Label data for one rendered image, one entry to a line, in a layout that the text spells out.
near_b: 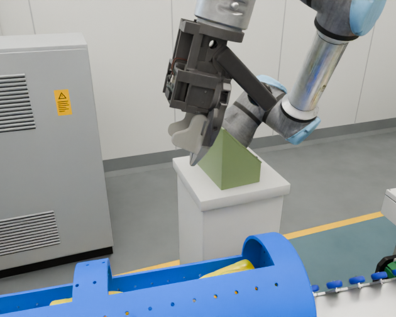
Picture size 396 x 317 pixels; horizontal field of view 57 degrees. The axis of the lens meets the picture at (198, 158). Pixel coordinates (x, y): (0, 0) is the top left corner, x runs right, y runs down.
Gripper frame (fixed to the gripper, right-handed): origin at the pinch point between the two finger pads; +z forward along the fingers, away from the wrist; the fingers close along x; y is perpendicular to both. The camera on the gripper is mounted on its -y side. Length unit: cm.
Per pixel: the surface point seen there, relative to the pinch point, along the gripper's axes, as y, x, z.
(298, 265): -28.2, -1.1, 22.0
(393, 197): -85, -37, 22
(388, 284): -76, -16, 41
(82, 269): 14.5, -9.3, 32.5
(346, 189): -220, -199, 104
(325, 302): -54, -14, 46
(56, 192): 29, -152, 105
